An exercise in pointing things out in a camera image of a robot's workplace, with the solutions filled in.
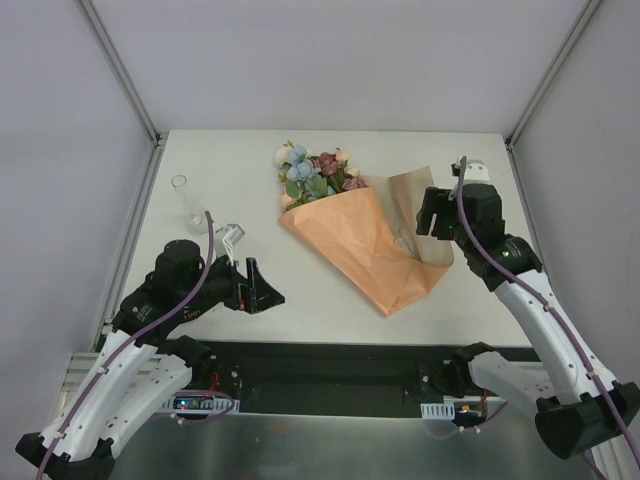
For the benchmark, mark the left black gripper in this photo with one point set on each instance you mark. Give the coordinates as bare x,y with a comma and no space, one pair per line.
241,288

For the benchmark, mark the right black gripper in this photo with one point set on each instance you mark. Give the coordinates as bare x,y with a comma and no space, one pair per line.
445,220

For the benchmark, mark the orange wrapping paper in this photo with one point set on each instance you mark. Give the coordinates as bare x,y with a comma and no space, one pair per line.
369,234

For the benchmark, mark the artificial flower bunch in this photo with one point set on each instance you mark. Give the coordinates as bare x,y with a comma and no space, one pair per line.
306,177

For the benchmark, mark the black ribbon gold lettering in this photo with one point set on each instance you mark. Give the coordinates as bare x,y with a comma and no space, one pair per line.
191,313

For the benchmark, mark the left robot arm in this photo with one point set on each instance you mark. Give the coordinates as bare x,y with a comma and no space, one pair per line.
138,367

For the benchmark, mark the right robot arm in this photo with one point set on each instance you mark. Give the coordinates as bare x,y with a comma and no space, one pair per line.
579,404

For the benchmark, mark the clear glass vase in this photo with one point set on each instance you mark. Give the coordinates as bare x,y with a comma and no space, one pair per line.
193,210

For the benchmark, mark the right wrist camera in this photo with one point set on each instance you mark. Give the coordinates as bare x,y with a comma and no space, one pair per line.
468,171

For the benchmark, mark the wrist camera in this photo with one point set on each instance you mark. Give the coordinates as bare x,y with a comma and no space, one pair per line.
229,236
468,171

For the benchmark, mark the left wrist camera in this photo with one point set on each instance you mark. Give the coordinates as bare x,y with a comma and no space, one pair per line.
229,236

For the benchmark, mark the right aluminium frame post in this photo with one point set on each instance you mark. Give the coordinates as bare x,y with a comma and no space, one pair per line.
580,25

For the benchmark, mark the aluminium frame post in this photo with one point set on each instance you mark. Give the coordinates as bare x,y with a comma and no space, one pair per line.
580,25
105,43

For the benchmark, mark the front aluminium rail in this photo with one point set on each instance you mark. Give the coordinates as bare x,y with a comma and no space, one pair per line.
320,390

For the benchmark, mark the left aluminium frame post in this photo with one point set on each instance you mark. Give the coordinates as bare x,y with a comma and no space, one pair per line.
105,43

